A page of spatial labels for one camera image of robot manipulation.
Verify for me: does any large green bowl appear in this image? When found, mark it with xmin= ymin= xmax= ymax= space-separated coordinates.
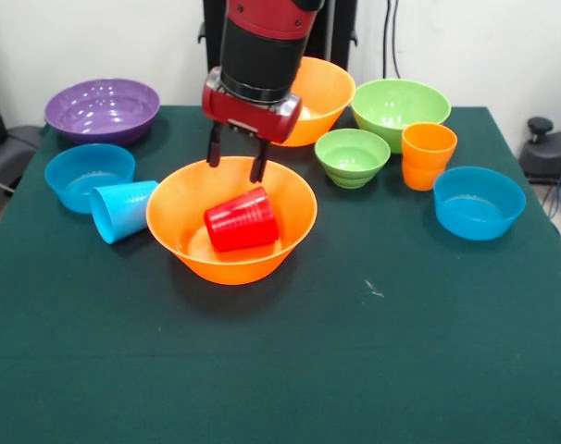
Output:
xmin=350 ymin=79 xmax=453 ymax=155

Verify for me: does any red cup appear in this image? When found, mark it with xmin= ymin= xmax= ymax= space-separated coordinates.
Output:
xmin=203 ymin=185 xmax=281 ymax=253

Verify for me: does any large orange bowl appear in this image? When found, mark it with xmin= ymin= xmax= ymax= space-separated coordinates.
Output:
xmin=144 ymin=155 xmax=318 ymax=286
xmin=274 ymin=55 xmax=357 ymax=148

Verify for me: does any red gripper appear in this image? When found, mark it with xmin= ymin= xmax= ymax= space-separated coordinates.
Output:
xmin=201 ymin=66 xmax=305 ymax=185

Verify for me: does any blue cup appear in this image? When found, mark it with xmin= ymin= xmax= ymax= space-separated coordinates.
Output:
xmin=88 ymin=179 xmax=159 ymax=245

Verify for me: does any dark green table cloth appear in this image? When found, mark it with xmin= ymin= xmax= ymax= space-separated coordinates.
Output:
xmin=0 ymin=104 xmax=561 ymax=444

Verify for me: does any purple bowl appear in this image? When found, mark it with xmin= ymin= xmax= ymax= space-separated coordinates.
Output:
xmin=44 ymin=78 xmax=162 ymax=148

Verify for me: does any blue bowl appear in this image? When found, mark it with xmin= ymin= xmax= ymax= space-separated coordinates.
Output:
xmin=44 ymin=142 xmax=137 ymax=216
xmin=432 ymin=166 xmax=528 ymax=242

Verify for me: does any small green bowl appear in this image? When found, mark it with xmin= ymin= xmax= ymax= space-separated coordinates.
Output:
xmin=314 ymin=128 xmax=393 ymax=191

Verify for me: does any orange cup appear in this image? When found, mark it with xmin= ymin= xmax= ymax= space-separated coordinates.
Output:
xmin=401 ymin=121 xmax=459 ymax=191

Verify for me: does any black pedestal foot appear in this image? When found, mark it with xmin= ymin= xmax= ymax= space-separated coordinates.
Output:
xmin=0 ymin=124 xmax=44 ymax=195
xmin=520 ymin=117 xmax=561 ymax=186

